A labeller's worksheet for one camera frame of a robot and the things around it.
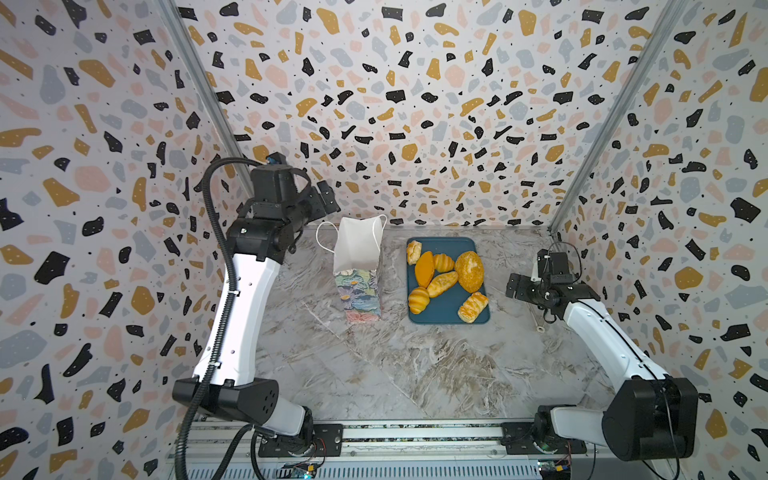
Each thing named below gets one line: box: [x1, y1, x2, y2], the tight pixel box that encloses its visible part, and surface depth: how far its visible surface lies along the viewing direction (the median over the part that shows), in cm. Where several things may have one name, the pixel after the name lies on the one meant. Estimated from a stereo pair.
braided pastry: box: [457, 292, 489, 324], surface depth 97 cm
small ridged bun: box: [433, 253, 455, 273], surface depth 108 cm
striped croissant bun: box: [408, 286, 430, 315], surface depth 97 cm
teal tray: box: [407, 237, 490, 324], surface depth 100 cm
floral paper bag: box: [316, 215, 388, 323], surface depth 87 cm
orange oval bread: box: [415, 251, 435, 288], surface depth 106 cm
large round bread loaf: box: [455, 250, 485, 294], surface depth 104 cm
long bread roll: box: [428, 271, 459, 298], surface depth 102 cm
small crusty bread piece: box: [406, 240, 422, 265], surface depth 108 cm
